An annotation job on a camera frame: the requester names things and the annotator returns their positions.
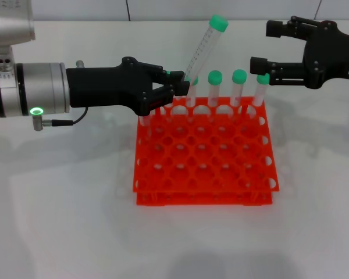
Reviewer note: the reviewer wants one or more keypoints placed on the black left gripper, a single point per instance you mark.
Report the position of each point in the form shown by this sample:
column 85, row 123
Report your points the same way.
column 104, row 87

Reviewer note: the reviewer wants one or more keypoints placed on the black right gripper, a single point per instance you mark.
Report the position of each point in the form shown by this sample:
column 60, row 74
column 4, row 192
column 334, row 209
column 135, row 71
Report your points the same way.
column 328, row 52

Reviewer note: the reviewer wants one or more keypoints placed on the orange test tube rack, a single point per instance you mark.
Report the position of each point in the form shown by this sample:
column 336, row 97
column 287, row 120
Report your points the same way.
column 212, row 190

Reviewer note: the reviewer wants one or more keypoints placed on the green capped clear test tube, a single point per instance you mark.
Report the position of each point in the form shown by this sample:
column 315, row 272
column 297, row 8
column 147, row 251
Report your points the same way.
column 191, row 97
column 145, row 123
column 239, row 76
column 215, row 77
column 218, row 23
column 260, row 93
column 168, row 114

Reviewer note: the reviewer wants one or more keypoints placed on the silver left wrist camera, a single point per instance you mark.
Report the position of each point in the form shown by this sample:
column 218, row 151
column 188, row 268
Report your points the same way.
column 11, row 20

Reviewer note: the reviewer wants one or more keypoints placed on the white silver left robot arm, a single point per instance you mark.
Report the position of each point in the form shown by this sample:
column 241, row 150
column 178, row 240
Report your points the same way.
column 40, row 87

